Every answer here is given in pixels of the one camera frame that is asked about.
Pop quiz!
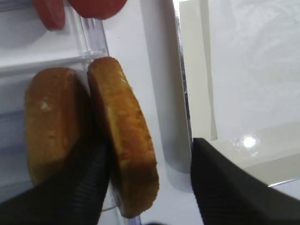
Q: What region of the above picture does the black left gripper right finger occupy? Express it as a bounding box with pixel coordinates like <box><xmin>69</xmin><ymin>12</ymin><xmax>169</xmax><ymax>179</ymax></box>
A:
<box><xmin>190</xmin><ymin>138</ymin><xmax>300</xmax><ymax>225</ymax></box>

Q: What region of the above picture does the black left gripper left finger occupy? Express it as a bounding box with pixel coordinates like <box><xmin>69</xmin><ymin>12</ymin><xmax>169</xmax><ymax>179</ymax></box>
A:
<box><xmin>0</xmin><ymin>141</ymin><xmax>110</xmax><ymax>225</ymax></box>

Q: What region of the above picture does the bun slice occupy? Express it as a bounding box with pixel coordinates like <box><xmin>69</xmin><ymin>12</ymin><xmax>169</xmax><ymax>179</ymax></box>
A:
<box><xmin>87</xmin><ymin>57</ymin><xmax>159</xmax><ymax>218</ymax></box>
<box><xmin>25</xmin><ymin>67</ymin><xmax>93</xmax><ymax>185</ymax></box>

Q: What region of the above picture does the rear red tomato slice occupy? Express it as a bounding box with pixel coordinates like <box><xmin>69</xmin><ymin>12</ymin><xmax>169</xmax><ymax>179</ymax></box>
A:
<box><xmin>68</xmin><ymin>0</ymin><xmax>127</xmax><ymax>20</ymax></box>

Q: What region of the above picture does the white parchment paper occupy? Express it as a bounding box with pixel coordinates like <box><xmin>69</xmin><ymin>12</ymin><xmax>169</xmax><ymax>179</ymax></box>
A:
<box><xmin>206</xmin><ymin>0</ymin><xmax>300</xmax><ymax>141</ymax></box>

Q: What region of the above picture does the left clear acrylic rack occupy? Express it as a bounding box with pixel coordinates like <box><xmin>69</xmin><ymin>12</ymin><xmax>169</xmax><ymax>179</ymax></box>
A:
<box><xmin>0</xmin><ymin>0</ymin><xmax>143</xmax><ymax>225</ymax></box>

